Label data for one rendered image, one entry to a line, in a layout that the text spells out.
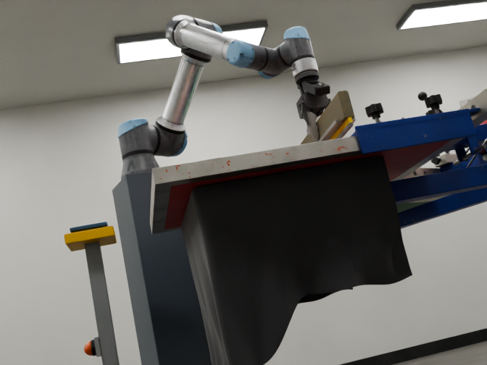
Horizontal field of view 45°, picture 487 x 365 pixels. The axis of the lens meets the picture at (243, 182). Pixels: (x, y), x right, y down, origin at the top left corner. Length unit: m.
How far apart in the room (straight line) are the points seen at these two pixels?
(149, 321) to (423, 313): 4.23
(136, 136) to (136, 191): 0.22
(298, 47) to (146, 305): 0.95
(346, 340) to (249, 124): 2.24
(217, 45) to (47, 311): 3.90
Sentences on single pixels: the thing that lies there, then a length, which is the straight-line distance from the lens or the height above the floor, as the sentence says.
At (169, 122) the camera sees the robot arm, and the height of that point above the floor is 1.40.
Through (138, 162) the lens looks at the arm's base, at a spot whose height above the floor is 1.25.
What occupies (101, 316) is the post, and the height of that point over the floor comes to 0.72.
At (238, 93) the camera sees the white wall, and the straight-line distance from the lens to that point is 5.93.
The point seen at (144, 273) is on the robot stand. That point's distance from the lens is 1.98.
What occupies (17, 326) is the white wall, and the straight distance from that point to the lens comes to 5.44.
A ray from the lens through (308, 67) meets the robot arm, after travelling 1.77.
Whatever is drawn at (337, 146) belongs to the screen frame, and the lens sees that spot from 1.39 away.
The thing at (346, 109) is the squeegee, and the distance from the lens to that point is 1.53.
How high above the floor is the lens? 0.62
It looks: 13 degrees up
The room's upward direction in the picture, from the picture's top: 13 degrees counter-clockwise
